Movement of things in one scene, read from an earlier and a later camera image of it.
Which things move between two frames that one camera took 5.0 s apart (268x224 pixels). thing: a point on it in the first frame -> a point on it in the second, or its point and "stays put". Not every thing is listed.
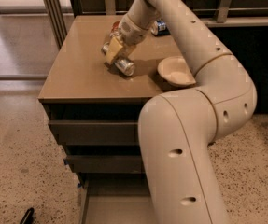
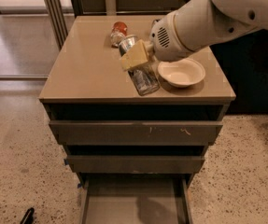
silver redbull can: (126, 67) -> (144, 77)
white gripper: (133, 33) -> (163, 41)
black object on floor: (28, 217) stays put
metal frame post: (54, 10) stays put
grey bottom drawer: (117, 202) stays put
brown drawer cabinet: (93, 106) stays put
